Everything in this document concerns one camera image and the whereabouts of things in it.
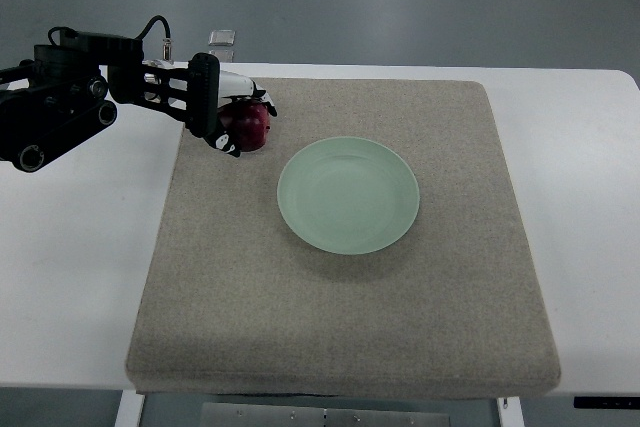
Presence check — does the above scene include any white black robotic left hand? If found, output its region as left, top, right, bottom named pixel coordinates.
left=204, top=71, right=277, bottom=157

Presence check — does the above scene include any red apple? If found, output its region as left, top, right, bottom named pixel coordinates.
left=218, top=101, right=270, bottom=152

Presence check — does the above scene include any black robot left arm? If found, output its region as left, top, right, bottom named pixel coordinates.
left=1, top=15, right=226, bottom=173

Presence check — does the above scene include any light green plate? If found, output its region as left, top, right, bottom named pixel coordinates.
left=276, top=137, right=420, bottom=255

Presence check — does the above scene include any metal plate under table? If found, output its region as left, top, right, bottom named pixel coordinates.
left=199, top=402, right=451, bottom=427

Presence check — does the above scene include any clear plastic floor piece near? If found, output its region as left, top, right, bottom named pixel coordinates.
left=208, top=49, right=234, bottom=63

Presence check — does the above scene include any clear plastic floor piece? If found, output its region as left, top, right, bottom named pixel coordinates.
left=208, top=29, right=236, bottom=46
left=208, top=49, right=234, bottom=63

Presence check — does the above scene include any clear plastic floor piece far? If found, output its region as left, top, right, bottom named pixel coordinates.
left=208, top=29, right=236, bottom=46

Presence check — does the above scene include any beige fabric mat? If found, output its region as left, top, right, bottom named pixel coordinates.
left=126, top=79, right=561, bottom=399

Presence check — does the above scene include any white table leg left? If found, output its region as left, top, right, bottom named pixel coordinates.
left=114, top=390, right=146, bottom=427

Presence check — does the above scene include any white table leg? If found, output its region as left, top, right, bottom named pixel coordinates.
left=114, top=390, right=146, bottom=427
left=496, top=397, right=525, bottom=427

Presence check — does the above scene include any white table leg right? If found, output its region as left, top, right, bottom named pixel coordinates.
left=496, top=397, right=525, bottom=427

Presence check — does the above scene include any black table control panel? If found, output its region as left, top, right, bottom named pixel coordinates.
left=573, top=396, right=640, bottom=410

